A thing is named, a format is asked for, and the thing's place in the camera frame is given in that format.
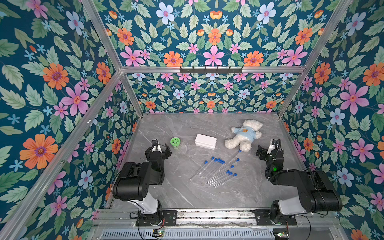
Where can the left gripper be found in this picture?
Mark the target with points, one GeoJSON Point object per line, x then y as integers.
{"type": "Point", "coordinates": [164, 155]}

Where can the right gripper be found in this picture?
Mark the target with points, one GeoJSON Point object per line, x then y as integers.
{"type": "Point", "coordinates": [268, 154]}

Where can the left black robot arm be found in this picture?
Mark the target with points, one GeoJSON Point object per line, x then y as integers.
{"type": "Point", "coordinates": [134, 179]}

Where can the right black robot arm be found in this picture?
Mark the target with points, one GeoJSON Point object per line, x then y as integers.
{"type": "Point", "coordinates": [316, 194]}

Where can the test tube group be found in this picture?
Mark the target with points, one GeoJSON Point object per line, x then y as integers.
{"type": "Point", "coordinates": [218, 178]}
{"type": "Point", "coordinates": [226, 179]}
{"type": "Point", "coordinates": [221, 180]}

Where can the green lidded small jar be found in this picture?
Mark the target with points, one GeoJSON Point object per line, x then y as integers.
{"type": "Point", "coordinates": [175, 142]}

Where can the white teddy bear blue shirt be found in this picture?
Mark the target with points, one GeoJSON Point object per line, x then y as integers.
{"type": "Point", "coordinates": [244, 136]}

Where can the white rectangular plastic box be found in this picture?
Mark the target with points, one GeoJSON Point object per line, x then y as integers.
{"type": "Point", "coordinates": [205, 141]}

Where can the white ventilation grille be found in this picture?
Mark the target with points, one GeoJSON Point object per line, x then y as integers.
{"type": "Point", "coordinates": [189, 234]}

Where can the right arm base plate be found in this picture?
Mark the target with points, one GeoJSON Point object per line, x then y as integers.
{"type": "Point", "coordinates": [268, 218]}

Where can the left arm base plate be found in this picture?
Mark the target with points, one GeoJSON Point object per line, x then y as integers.
{"type": "Point", "coordinates": [156, 218]}

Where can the black hook rail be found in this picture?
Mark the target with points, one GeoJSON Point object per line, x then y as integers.
{"type": "Point", "coordinates": [210, 70]}

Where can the aluminium front rail frame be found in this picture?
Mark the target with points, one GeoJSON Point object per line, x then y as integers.
{"type": "Point", "coordinates": [209, 218]}

